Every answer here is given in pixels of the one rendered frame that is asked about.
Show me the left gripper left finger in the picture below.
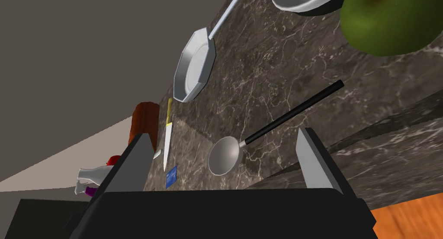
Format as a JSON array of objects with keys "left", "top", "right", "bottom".
[{"left": 84, "top": 133, "right": 155, "bottom": 209}]

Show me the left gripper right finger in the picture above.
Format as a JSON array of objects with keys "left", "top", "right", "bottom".
[{"left": 295, "top": 127, "right": 353, "bottom": 197}]

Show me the white bottle with red cap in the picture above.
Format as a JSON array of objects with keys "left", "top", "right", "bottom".
[{"left": 77, "top": 155, "right": 122, "bottom": 186}]

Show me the blue card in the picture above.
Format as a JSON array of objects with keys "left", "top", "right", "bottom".
[{"left": 165, "top": 165, "right": 179, "bottom": 189}]

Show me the white bottle with purple band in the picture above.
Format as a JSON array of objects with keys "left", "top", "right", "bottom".
[{"left": 74, "top": 182, "right": 99, "bottom": 198}]

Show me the brown bread loaf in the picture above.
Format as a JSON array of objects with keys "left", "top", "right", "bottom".
[{"left": 128, "top": 101, "right": 161, "bottom": 153}]

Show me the grey frying pan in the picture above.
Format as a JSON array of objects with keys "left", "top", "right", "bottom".
[{"left": 173, "top": 0, "right": 246, "bottom": 103}]

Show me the green apple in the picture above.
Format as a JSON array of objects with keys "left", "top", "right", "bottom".
[{"left": 340, "top": 0, "right": 443, "bottom": 57}]

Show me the white bowl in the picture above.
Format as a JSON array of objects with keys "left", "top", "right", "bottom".
[{"left": 270, "top": 0, "right": 351, "bottom": 17}]

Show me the yellow-handled knife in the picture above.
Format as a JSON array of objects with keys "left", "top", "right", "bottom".
[{"left": 163, "top": 98, "right": 173, "bottom": 172}]

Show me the black-handled grey ladle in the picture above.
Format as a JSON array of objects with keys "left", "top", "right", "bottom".
[{"left": 208, "top": 80, "right": 345, "bottom": 176}]

